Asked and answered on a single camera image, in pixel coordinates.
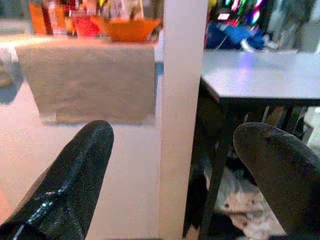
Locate colourful lit display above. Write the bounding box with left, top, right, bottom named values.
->
left=216, top=0, right=265, bottom=26

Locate orange bowl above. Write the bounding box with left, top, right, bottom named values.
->
left=99, top=17, right=162, bottom=43

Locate white spotted cloth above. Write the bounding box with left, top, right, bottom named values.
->
left=214, top=168, right=285, bottom=240

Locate orange translucent jug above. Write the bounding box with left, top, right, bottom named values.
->
left=28, top=0, right=68, bottom=36

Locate red container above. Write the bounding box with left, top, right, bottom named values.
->
left=71, top=13, right=101, bottom=38

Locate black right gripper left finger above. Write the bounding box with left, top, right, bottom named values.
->
left=0, top=119, right=115, bottom=240

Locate grey table with black legs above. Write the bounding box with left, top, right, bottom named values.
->
left=183, top=48, right=320, bottom=239

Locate beige woven placemat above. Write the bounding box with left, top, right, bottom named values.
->
left=14, top=41, right=158, bottom=125

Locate white square pillar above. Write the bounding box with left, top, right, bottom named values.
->
left=158, top=0, right=209, bottom=240

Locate blue fabric heap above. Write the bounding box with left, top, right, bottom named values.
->
left=205, top=21, right=266, bottom=51

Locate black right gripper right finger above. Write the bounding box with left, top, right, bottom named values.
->
left=232, top=121, right=320, bottom=240

